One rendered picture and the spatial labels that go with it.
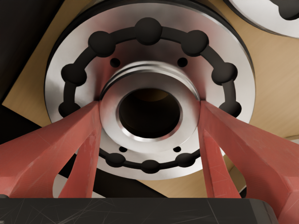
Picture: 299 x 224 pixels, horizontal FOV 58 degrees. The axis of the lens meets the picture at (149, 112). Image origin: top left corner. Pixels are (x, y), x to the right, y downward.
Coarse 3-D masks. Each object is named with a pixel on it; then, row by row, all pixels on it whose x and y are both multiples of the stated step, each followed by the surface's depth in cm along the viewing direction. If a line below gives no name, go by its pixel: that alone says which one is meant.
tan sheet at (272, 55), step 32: (256, 32) 14; (32, 64) 15; (256, 64) 15; (288, 64) 15; (32, 96) 16; (160, 96) 16; (256, 96) 16; (288, 96) 16; (288, 128) 18; (224, 160) 19; (160, 192) 21; (192, 192) 21
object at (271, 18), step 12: (240, 0) 10; (252, 0) 10; (264, 0) 10; (276, 0) 10; (288, 0) 10; (240, 12) 10; (252, 12) 10; (264, 12) 10; (276, 12) 10; (288, 12) 11; (264, 24) 11; (276, 24) 11; (288, 24) 11; (288, 36) 11
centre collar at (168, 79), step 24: (120, 72) 12; (144, 72) 11; (168, 72) 11; (120, 96) 12; (192, 96) 12; (120, 120) 13; (192, 120) 13; (120, 144) 14; (144, 144) 14; (168, 144) 14
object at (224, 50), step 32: (128, 0) 10; (160, 0) 10; (96, 32) 11; (128, 32) 11; (160, 32) 11; (192, 32) 11; (224, 32) 11; (64, 64) 12; (96, 64) 12; (128, 64) 12; (160, 64) 12; (192, 64) 12; (224, 64) 12; (64, 96) 13; (96, 96) 13; (224, 96) 13; (128, 160) 15; (160, 160) 15; (192, 160) 15
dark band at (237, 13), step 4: (224, 0) 11; (228, 0) 11; (228, 4) 11; (232, 8) 11; (236, 12) 11; (240, 16) 11; (244, 16) 11; (244, 20) 11; (248, 20) 11; (252, 24) 11; (260, 28) 11; (268, 32) 11; (284, 36) 12
